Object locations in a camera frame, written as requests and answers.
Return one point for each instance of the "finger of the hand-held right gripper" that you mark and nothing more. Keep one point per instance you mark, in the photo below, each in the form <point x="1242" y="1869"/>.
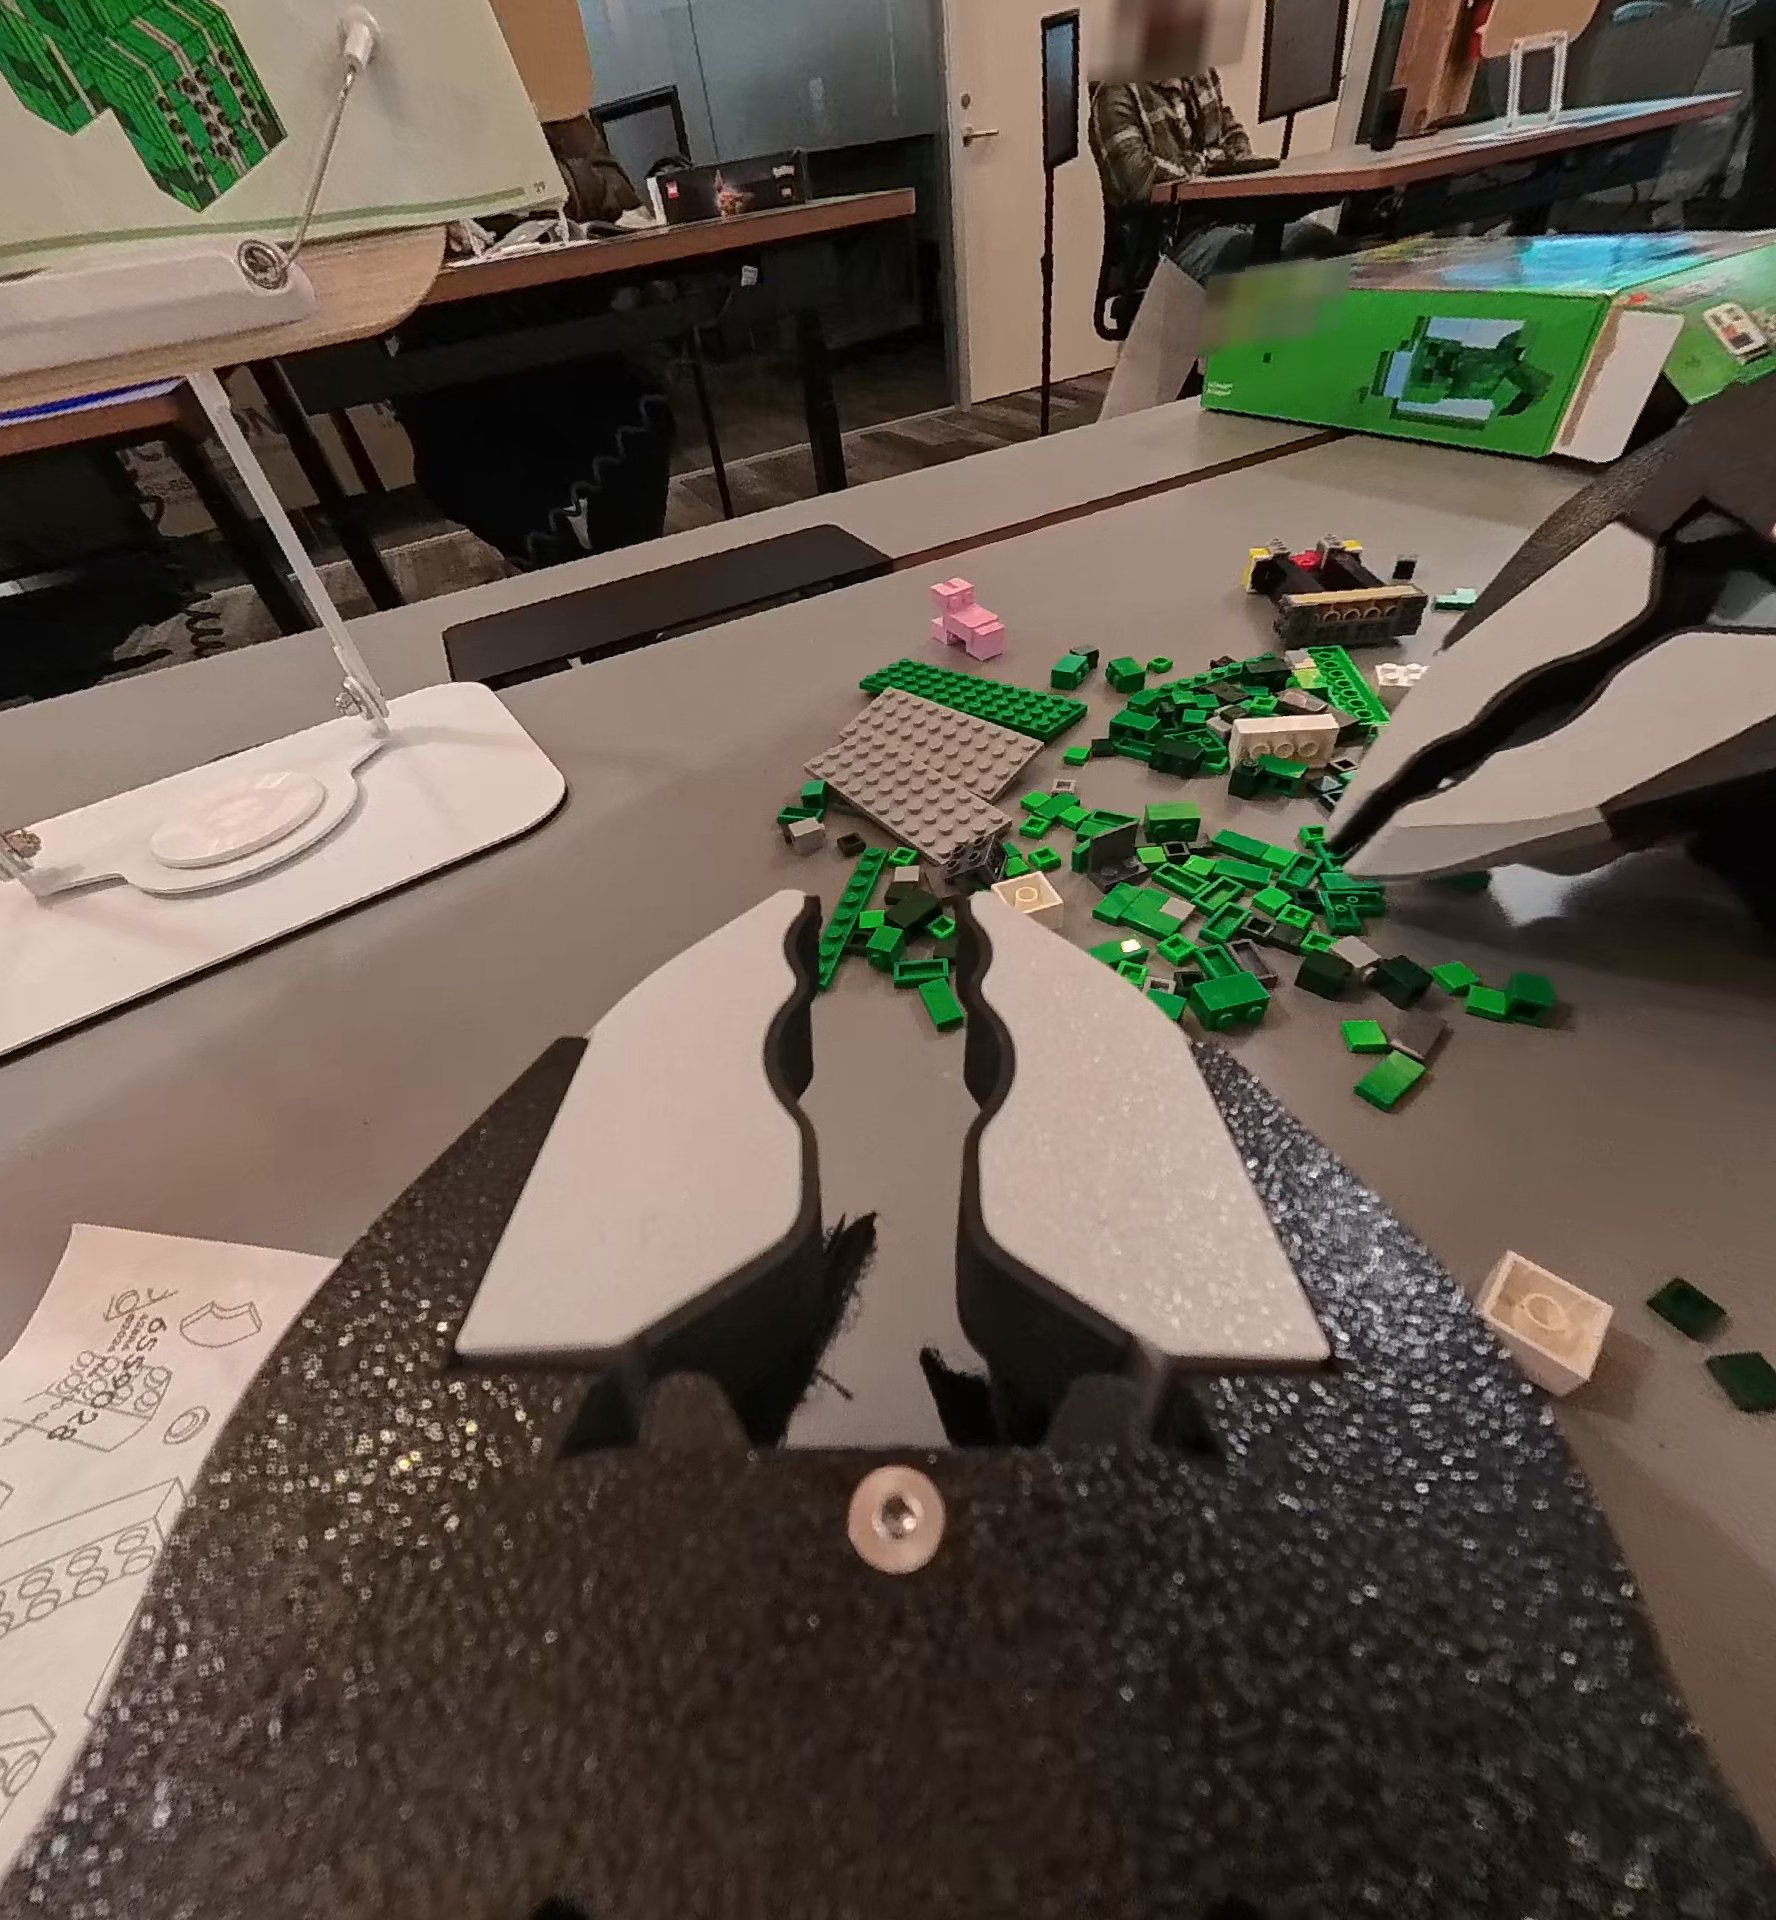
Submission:
<point x="1624" y="736"/>
<point x="1547" y="622"/>

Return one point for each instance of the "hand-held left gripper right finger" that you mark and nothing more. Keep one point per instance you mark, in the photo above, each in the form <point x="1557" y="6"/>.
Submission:
<point x="1128" y="1186"/>

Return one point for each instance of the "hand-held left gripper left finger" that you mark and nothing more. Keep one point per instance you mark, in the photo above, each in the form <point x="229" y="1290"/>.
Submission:
<point x="634" y="1186"/>

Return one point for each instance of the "pile of small green bricks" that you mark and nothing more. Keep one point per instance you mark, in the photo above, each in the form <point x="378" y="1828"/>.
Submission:
<point x="1226" y="997"/>

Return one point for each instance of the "white square brick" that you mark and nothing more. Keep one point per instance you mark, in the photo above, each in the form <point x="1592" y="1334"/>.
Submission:
<point x="1542" y="1320"/>
<point x="1032" y="896"/>

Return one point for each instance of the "dark green tile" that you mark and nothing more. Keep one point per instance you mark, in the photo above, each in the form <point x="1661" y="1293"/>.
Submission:
<point x="1683" y="1307"/>
<point x="1751" y="1383"/>

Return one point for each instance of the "grey desk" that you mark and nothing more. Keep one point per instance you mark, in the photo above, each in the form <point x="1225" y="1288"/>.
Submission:
<point x="379" y="1080"/>

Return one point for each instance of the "brown top background desk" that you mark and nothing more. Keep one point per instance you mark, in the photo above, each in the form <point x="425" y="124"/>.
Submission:
<point x="1429" y="159"/>

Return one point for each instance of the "wooden background desk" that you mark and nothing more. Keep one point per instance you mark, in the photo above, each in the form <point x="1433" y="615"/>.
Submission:
<point x="679" y="241"/>

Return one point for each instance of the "long narrow green plate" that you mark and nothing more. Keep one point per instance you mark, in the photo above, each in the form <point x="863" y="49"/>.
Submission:
<point x="853" y="923"/>
<point x="1352" y="691"/>

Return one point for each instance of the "white long brick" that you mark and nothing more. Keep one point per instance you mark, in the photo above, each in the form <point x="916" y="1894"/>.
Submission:
<point x="1285" y="737"/>

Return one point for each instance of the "green cardboard set box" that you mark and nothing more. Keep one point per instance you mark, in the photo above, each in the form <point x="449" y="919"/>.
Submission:
<point x="1322" y="398"/>

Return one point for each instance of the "dark grey holed brick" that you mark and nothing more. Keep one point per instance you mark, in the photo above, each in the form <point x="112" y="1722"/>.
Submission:
<point x="969" y="860"/>

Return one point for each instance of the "grey studded plate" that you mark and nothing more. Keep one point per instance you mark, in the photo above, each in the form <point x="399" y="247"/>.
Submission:
<point x="935" y="743"/>
<point x="904" y="818"/>

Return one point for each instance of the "clear acrylic stand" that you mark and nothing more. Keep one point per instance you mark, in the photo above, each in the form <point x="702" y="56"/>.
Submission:
<point x="1514" y="74"/>

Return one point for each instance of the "white book stand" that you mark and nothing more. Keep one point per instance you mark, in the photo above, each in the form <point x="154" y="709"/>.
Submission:
<point x="425" y="781"/>

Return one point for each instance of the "white flat board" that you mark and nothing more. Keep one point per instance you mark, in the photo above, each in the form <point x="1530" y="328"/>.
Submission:
<point x="1167" y="353"/>

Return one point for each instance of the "wooden pillar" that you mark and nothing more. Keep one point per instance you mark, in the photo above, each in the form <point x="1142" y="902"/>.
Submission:
<point x="1435" y="61"/>

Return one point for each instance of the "large green studded plate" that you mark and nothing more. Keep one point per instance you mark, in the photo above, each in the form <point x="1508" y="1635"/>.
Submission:
<point x="979" y="699"/>

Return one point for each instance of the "pink brick pig figure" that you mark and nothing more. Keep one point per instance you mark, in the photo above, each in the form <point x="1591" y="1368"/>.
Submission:
<point x="969" y="618"/>

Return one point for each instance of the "black framed screen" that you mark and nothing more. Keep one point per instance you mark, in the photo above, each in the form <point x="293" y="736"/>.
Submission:
<point x="1300" y="54"/>

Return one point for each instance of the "white door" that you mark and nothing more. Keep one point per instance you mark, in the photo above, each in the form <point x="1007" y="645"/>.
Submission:
<point x="1001" y="270"/>

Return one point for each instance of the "paper sheet with brick drawings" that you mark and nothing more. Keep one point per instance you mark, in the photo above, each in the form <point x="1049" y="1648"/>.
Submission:
<point x="49" y="1502"/>

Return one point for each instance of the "black tablet on pole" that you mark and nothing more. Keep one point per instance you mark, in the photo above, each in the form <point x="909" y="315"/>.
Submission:
<point x="1061" y="74"/>

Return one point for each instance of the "dark zigzag patterned cloth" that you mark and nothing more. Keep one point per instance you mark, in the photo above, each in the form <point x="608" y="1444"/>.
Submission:
<point x="528" y="450"/>

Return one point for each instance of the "black product box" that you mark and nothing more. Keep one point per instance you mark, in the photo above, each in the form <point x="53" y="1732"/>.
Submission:
<point x="732" y="186"/>

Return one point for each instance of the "green printed instruction booklet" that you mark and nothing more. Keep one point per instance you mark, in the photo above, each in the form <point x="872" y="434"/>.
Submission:
<point x="408" y="135"/>

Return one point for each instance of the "dark grey yellow frame assembly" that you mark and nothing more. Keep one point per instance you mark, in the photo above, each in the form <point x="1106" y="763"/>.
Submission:
<point x="1346" y="608"/>

